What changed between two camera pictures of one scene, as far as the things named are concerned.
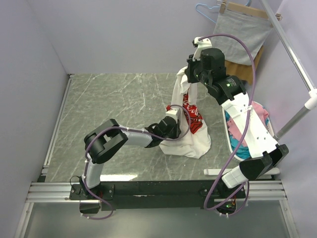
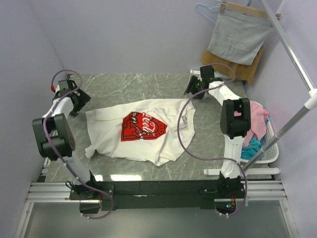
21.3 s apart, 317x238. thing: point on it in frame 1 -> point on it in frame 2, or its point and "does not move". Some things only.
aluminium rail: x=51 y=192 does not move
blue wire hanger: x=204 y=4 does not move
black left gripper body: x=174 y=133 -> x=75 y=88
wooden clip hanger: x=245 y=10 does not move
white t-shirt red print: x=194 y=142 -> x=145 y=130
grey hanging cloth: x=253 y=31 does not move
